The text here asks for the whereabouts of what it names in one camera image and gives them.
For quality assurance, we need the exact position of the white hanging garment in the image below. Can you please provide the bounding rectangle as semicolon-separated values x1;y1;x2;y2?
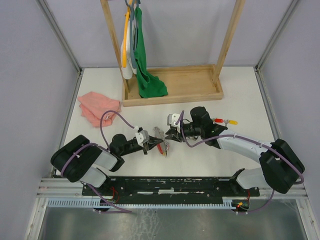
120;24;137;80

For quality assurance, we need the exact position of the green hanging garment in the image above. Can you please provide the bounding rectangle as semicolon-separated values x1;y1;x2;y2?
134;6;168;99

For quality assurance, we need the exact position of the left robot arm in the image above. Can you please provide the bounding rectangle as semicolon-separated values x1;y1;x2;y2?
50;133;163;195

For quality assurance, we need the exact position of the wooden clothes rack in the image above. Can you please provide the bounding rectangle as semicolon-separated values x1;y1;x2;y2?
99;0;247;108

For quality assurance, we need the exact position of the yellow clothes hanger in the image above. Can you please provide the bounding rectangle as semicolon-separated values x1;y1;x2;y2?
121;6;131;68

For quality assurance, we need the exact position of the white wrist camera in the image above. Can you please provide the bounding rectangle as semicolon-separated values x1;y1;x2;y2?
167;113;182;129
135;127;150;147

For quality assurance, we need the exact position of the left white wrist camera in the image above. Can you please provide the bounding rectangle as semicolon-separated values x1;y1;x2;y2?
135;127;150;147

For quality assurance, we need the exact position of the grey cable duct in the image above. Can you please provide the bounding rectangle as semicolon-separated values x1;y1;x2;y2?
47;196;243;208

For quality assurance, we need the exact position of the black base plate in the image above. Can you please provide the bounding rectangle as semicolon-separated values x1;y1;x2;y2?
97;176;260;205

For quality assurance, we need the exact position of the grey clothes hanger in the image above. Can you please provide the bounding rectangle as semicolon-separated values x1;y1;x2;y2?
125;0;141;75

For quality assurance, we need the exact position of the grey key holder with rings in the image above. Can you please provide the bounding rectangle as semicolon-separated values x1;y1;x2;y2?
151;126;171;158

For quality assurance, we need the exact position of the yellow tag key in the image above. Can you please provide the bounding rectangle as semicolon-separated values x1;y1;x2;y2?
223;119;238;127

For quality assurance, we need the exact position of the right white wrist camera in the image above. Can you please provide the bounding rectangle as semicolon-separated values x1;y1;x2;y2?
167;113;182;129

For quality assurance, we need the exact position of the pink folded cloth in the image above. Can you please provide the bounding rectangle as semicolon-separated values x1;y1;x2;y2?
77;91;121;128

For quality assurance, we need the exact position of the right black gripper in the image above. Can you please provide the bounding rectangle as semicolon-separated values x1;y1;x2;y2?
165;122;203;143

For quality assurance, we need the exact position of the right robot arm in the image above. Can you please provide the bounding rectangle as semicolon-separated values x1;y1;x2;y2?
166;106;305;196

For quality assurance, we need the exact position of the red tag key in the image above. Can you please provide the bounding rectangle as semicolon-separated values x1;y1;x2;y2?
212;118;224;123

